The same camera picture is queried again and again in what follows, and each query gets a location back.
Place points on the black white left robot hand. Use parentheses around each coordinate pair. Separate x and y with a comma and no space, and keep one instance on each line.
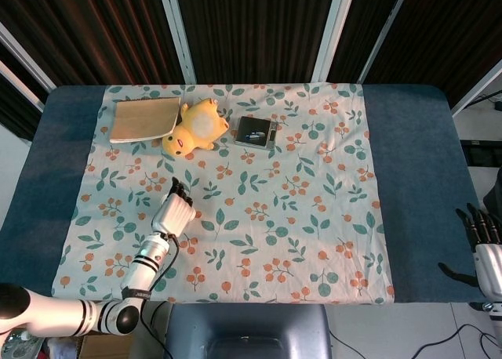
(174,216)

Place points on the green printed plastic bag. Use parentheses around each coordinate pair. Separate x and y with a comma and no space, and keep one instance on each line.
(15,347)

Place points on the brown paper notebook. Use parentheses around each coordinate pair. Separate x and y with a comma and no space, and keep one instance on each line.
(143,118)

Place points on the blue white battery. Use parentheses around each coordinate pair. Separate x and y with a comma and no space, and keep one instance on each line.
(255,135)

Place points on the brown cardboard box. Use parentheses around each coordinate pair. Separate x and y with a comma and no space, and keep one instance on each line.
(102,345)

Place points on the floral print tablecloth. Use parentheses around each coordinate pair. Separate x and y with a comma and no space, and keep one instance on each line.
(255,225)

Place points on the yellow plush duck toy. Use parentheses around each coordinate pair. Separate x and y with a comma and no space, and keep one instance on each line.
(200,125)

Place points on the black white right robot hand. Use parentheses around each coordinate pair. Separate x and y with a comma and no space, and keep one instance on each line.
(490,265)

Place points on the blue felt table cover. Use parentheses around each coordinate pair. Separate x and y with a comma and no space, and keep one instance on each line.
(412,159)

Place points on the dark brown pleated curtain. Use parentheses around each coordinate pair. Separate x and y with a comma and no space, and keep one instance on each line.
(255,26)

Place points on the white metal frame post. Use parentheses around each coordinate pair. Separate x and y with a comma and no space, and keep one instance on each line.
(478,84)
(19,86)
(180,30)
(333,30)
(386,30)
(23,55)

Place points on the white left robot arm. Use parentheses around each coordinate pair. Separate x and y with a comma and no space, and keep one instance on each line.
(145,257)

